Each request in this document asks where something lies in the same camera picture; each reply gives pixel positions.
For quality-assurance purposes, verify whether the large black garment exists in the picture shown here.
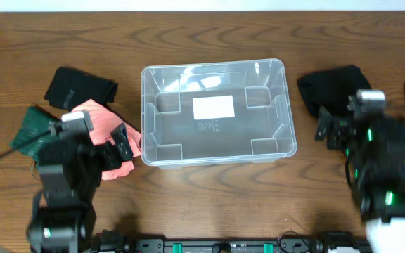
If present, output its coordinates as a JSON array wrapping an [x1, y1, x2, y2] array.
[[297, 65, 371, 117]]

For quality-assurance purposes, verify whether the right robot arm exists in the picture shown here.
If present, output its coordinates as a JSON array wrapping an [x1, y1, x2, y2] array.
[[314, 91, 405, 252]]

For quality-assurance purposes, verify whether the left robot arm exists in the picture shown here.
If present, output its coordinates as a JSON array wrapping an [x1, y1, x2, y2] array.
[[26, 119, 134, 252]]

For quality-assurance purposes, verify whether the pink crumpled cloth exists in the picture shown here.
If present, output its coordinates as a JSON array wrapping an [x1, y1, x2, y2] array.
[[70, 99, 142, 181]]

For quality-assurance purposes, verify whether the black folded cloth left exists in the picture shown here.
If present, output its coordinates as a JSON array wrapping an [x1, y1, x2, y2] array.
[[44, 67, 118, 112]]

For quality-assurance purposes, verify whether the green folded cloth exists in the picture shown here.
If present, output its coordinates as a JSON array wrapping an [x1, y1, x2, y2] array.
[[10, 106, 59, 180]]

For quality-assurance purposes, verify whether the clear plastic storage bin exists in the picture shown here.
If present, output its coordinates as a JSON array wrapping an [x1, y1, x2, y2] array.
[[141, 58, 297, 169]]

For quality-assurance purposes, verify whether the white label in bin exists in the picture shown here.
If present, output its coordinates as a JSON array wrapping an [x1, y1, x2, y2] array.
[[192, 96, 235, 120]]

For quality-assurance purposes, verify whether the left black cable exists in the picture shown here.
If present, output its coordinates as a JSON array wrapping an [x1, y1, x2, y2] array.
[[0, 129, 54, 174]]

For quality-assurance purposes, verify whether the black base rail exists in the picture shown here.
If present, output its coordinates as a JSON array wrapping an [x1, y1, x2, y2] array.
[[96, 230, 372, 253]]

